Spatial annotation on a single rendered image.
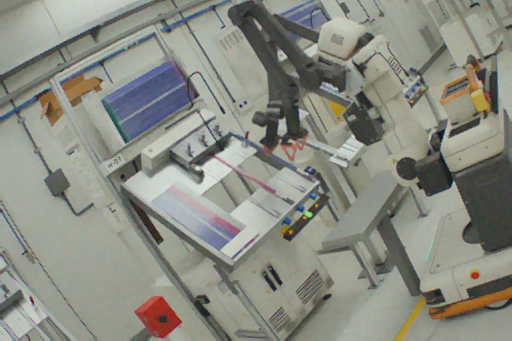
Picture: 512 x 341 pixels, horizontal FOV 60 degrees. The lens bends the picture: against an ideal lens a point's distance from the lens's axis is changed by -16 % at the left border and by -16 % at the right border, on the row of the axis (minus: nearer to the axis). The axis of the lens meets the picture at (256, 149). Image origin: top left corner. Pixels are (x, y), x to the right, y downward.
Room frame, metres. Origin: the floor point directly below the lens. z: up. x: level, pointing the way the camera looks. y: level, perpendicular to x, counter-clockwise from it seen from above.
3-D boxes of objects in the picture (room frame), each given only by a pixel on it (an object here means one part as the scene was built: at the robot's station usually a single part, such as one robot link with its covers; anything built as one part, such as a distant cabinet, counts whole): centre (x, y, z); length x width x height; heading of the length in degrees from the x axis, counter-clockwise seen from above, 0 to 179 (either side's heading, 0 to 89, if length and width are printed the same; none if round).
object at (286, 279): (2.80, 0.49, 0.31); 0.70 x 0.65 x 0.62; 130
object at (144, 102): (2.75, 0.37, 1.52); 0.51 x 0.13 x 0.27; 130
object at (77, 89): (2.91, 0.64, 1.82); 0.68 x 0.30 x 0.20; 130
